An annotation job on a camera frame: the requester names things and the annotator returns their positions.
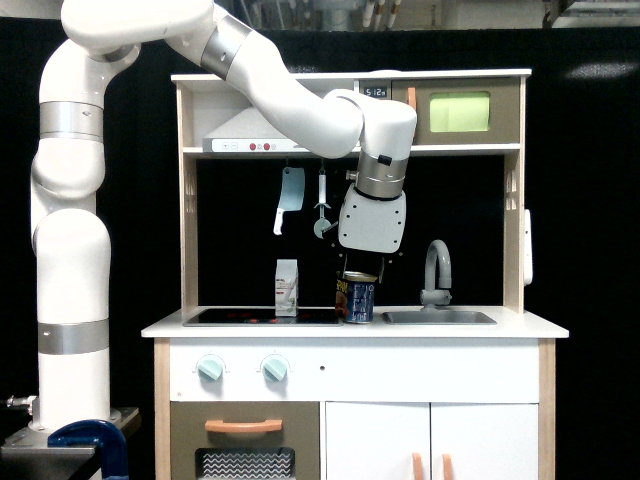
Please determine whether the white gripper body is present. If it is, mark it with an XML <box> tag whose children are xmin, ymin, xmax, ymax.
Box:
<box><xmin>338</xmin><ymin>185</ymin><xmax>406</xmax><ymax>254</ymax></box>

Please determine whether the blue spam can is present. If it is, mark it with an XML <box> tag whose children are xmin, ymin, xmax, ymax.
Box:
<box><xmin>335</xmin><ymin>271</ymin><xmax>377</xmax><ymax>324</ymax></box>

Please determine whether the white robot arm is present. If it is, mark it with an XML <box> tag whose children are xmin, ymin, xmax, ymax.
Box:
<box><xmin>30</xmin><ymin>1</ymin><xmax>417</xmax><ymax>432</ymax></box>

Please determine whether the grey toy sink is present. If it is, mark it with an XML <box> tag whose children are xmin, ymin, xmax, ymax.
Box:
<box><xmin>382</xmin><ymin>310</ymin><xmax>496</xmax><ymax>325</ymax></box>

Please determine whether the toy pizza cutter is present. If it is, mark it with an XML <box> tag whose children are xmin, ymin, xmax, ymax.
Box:
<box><xmin>313</xmin><ymin>168</ymin><xmax>338</xmax><ymax>239</ymax></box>

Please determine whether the grey toy faucet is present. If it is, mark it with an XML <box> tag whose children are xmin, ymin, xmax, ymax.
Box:
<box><xmin>420</xmin><ymin>240</ymin><xmax>452</xmax><ymax>307</ymax></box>

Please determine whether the small white milk carton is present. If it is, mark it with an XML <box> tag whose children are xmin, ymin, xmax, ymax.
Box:
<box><xmin>275</xmin><ymin>259</ymin><xmax>298</xmax><ymax>317</ymax></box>

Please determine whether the toy cleaver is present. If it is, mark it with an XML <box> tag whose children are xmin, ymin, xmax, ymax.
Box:
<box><xmin>273</xmin><ymin>167</ymin><xmax>305</xmax><ymax>235</ymax></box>

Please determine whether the wooden toy kitchen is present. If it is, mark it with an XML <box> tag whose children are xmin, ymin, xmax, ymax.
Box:
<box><xmin>143</xmin><ymin>69</ymin><xmax>568</xmax><ymax>479</ymax></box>

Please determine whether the black toy stovetop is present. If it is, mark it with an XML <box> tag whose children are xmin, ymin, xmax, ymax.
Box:
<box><xmin>184</xmin><ymin>307</ymin><xmax>342</xmax><ymax>327</ymax></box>

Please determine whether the right mint stove knob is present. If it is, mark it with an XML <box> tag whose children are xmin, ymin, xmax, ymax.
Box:
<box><xmin>261</xmin><ymin>354</ymin><xmax>289</xmax><ymax>382</ymax></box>

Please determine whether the mint stove knob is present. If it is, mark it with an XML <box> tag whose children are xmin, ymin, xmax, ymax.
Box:
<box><xmin>196</xmin><ymin>354</ymin><xmax>225</xmax><ymax>383</ymax></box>
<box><xmin>261</xmin><ymin>354</ymin><xmax>289</xmax><ymax>382</ymax></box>

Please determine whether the toy microwave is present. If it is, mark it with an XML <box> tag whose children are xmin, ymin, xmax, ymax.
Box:
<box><xmin>359</xmin><ymin>78</ymin><xmax>521</xmax><ymax>146</ymax></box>

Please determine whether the toy range hood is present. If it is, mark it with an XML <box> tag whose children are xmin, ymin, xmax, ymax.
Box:
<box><xmin>194</xmin><ymin>90</ymin><xmax>307</xmax><ymax>154</ymax></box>

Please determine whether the left white cabinet door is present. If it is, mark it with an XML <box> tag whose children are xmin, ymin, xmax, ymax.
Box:
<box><xmin>325</xmin><ymin>402</ymin><xmax>431</xmax><ymax>479</ymax></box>

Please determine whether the white cabinet door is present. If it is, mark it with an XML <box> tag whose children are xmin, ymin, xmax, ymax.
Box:
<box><xmin>325</xmin><ymin>402</ymin><xmax>431</xmax><ymax>479</ymax></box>
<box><xmin>431</xmin><ymin>404</ymin><xmax>538</xmax><ymax>479</ymax></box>

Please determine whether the left mint stove knob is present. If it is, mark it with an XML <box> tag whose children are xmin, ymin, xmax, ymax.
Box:
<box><xmin>196</xmin><ymin>354</ymin><xmax>225</xmax><ymax>383</ymax></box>

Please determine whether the right white cabinet door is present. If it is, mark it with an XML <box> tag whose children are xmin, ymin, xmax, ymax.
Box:
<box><xmin>431</xmin><ymin>404</ymin><xmax>538</xmax><ymax>479</ymax></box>

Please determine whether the toy oven door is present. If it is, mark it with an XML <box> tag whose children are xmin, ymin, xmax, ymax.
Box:
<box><xmin>170</xmin><ymin>401</ymin><xmax>321</xmax><ymax>479</ymax></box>

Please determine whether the blue clamp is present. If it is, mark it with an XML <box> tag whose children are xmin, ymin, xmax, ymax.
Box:
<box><xmin>47</xmin><ymin>420</ymin><xmax>129</xmax><ymax>480</ymax></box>

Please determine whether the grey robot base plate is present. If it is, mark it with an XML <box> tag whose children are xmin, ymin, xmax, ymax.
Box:
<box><xmin>1</xmin><ymin>407</ymin><xmax>141</xmax><ymax>479</ymax></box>

